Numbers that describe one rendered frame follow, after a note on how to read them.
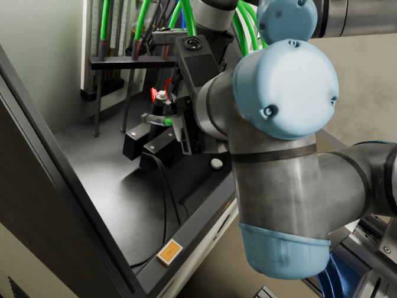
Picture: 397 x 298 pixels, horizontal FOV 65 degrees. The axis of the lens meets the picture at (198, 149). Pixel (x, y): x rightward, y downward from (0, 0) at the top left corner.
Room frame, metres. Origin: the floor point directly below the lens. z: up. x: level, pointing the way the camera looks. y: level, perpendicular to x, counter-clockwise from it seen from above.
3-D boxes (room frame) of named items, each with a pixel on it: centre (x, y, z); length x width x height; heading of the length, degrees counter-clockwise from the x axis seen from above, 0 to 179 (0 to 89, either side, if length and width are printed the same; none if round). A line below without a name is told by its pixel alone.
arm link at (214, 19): (0.60, 0.07, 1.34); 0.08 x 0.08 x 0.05
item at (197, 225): (0.54, -0.09, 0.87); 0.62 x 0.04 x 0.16; 160
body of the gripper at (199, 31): (0.60, 0.06, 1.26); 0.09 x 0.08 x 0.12; 70
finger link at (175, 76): (0.59, 0.09, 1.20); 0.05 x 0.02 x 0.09; 160
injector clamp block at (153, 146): (0.74, 0.09, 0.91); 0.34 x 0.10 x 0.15; 160
